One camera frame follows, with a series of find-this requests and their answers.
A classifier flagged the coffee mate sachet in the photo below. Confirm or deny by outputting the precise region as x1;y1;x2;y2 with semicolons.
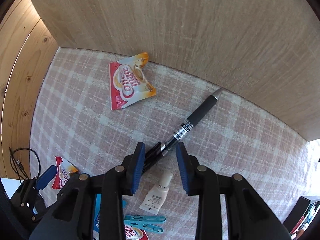
124;225;149;240
108;52;156;110
52;156;79;190

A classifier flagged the blue plastic package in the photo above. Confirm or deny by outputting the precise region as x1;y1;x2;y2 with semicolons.
93;193;128;240

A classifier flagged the teal clothespin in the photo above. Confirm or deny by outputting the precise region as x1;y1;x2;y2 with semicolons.
124;215;167;233

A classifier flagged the white cream tube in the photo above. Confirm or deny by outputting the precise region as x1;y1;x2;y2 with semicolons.
139;171;173;215

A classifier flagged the black gel pen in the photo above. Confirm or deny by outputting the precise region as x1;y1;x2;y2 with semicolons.
142;88;223;174

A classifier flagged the black storage box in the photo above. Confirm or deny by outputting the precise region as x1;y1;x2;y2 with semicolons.
283;196;320;239

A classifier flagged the pine plank side board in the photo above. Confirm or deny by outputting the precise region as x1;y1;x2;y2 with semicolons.
1;0;59;179

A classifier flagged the light oak back board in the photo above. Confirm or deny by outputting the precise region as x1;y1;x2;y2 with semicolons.
31;0;319;141

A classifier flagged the black cable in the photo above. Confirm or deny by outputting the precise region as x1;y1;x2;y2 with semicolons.
9;147;42;182

